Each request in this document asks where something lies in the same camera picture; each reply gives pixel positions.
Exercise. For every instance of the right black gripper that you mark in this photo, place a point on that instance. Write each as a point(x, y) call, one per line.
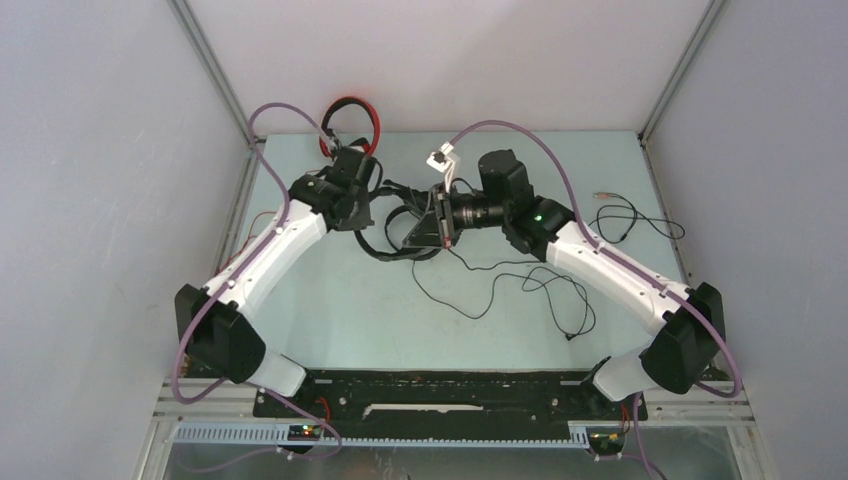
point(427, 232)

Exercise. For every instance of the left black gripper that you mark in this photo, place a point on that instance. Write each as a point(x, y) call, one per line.
point(362, 219)

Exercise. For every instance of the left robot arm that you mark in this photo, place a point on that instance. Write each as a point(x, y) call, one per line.
point(217, 322)

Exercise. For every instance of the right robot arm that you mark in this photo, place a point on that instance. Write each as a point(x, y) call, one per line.
point(686, 324)

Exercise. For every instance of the red headphones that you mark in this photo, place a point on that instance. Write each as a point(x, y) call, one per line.
point(350, 121)

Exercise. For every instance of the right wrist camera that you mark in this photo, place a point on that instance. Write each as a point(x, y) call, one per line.
point(446, 162)

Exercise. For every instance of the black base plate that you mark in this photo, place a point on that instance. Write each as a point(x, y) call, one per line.
point(443, 405)

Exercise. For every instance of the aluminium frame rail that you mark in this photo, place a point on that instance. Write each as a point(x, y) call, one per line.
point(243, 415)

